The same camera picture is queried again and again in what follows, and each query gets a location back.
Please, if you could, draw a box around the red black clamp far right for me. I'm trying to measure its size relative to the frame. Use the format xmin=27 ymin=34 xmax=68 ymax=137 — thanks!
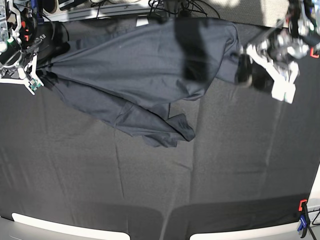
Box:
xmin=309 ymin=47 xmax=320 ymax=59

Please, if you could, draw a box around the white tag on cloth edge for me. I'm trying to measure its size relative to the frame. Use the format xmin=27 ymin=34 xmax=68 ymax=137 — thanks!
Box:
xmin=136 ymin=16 xmax=149 ymax=27

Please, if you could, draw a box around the red black clamp far left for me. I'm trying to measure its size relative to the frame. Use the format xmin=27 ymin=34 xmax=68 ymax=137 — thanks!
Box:
xmin=21 ymin=21 xmax=30 ymax=42

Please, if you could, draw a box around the black table cover cloth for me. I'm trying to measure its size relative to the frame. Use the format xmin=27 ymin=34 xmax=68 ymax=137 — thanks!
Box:
xmin=0 ymin=17 xmax=320 ymax=240

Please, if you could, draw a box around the black cable bundle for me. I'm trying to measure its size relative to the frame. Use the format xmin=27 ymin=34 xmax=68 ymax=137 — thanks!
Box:
xmin=147 ymin=0 xmax=222 ymax=21

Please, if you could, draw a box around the dark navy t-shirt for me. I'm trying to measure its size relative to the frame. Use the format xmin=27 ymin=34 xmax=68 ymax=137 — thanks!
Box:
xmin=37 ymin=18 xmax=239 ymax=148

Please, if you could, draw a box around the red black clamp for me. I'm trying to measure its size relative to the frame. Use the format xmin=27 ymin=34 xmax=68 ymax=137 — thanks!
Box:
xmin=309 ymin=47 xmax=320 ymax=59
xmin=21 ymin=21 xmax=30 ymax=42

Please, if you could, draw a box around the blue bar clamp far left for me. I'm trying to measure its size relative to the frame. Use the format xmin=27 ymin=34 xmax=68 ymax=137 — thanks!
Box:
xmin=30 ymin=0 xmax=44 ymax=25

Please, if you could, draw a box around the red blue clamp near right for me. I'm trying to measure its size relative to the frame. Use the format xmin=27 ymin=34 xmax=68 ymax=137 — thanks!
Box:
xmin=297 ymin=199 xmax=310 ymax=239

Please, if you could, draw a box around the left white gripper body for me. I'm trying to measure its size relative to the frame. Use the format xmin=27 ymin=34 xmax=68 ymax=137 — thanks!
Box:
xmin=243 ymin=42 xmax=299 ymax=84

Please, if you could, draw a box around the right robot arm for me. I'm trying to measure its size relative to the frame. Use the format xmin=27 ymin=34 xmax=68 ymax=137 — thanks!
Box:
xmin=0 ymin=0 xmax=43 ymax=94

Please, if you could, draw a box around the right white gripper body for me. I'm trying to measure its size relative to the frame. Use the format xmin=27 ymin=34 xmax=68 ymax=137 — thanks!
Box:
xmin=0 ymin=53 xmax=38 ymax=86

